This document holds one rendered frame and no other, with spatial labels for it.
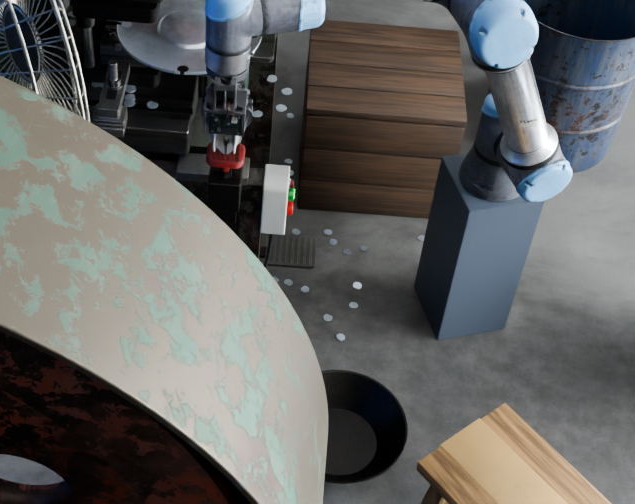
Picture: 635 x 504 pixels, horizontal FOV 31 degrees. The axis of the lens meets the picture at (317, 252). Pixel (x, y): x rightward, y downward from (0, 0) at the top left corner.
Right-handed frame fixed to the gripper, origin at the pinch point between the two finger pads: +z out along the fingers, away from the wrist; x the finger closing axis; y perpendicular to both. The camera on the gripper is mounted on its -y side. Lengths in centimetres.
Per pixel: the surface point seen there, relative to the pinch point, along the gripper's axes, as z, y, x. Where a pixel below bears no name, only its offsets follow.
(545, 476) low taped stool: 45, 36, 65
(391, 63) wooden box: 43, -84, 36
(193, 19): -1.1, -35.6, -9.8
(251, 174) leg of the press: 15.7, -9.5, 4.5
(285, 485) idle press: -71, 114, 13
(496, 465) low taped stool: 45, 35, 56
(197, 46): -0.9, -27.2, -8.1
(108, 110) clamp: 2.4, -9.6, -22.9
